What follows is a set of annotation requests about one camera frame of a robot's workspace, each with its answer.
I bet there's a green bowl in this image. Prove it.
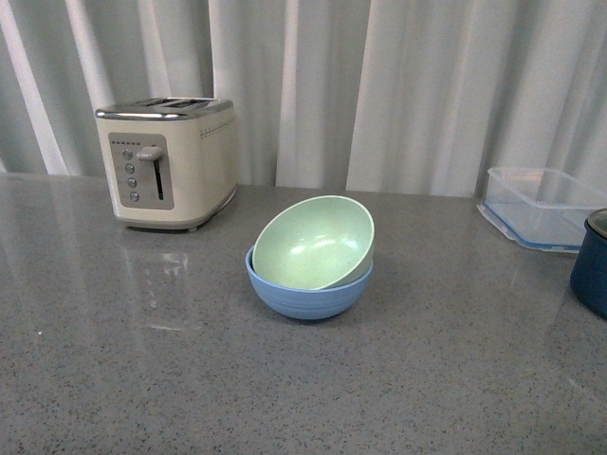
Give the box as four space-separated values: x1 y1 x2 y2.
252 195 376 290

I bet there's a blue bowl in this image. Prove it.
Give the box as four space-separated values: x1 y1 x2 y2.
245 246 374 320

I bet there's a cream two-slot toaster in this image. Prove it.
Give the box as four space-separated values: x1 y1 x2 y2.
95 97 238 230

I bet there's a white curtain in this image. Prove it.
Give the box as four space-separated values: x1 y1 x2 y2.
1 1 606 196

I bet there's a clear plastic container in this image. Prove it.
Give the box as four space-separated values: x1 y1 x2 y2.
487 166 607 247

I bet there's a clear container lid blue seal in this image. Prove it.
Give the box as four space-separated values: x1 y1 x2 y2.
477 202 589 253

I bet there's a dark blue saucepan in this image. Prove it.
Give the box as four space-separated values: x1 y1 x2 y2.
569 222 606 319

